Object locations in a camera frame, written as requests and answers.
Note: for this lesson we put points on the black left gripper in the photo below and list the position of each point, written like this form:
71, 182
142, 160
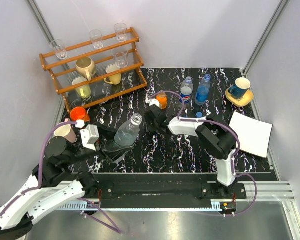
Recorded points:
112, 155

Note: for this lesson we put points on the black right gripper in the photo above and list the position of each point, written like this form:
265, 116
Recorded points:
147, 123

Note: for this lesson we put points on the green label water bottle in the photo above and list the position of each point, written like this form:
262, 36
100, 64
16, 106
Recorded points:
128, 132

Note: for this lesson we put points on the orange juice bottle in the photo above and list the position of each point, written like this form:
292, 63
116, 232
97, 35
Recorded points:
163, 100

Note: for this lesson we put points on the Pepsi bottle blue cap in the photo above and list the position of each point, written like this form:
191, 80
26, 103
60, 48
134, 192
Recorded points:
186, 90

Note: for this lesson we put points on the clear blue water bottle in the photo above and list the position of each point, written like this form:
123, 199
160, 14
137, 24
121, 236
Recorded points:
203, 90

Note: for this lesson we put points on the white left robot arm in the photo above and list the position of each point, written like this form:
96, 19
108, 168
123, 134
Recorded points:
67, 144

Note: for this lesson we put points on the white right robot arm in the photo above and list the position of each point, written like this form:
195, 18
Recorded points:
217, 137

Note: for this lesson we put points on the orange mug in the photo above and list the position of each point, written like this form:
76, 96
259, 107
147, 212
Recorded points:
79, 113

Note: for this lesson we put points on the pink mug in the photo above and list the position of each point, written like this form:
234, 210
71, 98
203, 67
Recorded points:
67, 132

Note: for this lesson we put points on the yellow mug on shelf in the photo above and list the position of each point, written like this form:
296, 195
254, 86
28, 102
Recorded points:
114, 79

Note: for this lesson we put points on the pale green mug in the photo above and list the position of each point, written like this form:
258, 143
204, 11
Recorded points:
83, 91

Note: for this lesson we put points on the clear glass middle shelf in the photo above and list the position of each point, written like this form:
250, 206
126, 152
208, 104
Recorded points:
120, 57

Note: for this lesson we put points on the wooden three-tier shelf rack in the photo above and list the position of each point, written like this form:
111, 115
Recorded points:
63, 72

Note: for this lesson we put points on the beige ceramic mug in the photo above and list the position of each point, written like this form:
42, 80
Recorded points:
86, 67

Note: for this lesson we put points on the blue cup white inside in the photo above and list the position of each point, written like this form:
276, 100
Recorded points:
240, 87

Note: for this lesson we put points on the yellow saucer plate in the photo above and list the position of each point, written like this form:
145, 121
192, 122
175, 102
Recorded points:
242, 102

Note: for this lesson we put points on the clear glass top right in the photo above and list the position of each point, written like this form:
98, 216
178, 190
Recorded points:
121, 32

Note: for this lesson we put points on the clear glass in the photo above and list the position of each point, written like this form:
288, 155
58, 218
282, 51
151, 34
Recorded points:
96, 38
121, 32
59, 49

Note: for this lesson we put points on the clear glass top middle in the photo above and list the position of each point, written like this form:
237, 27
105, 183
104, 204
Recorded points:
96, 38

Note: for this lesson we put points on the clear glass top left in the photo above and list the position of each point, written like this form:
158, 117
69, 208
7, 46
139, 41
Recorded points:
59, 49

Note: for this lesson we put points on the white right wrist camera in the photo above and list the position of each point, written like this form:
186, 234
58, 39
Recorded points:
152, 102

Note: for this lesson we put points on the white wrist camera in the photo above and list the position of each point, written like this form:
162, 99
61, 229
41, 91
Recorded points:
152, 102
89, 136

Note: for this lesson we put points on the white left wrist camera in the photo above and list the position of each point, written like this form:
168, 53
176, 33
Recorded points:
89, 136

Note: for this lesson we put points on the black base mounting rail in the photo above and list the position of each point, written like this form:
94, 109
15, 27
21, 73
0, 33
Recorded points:
157, 191

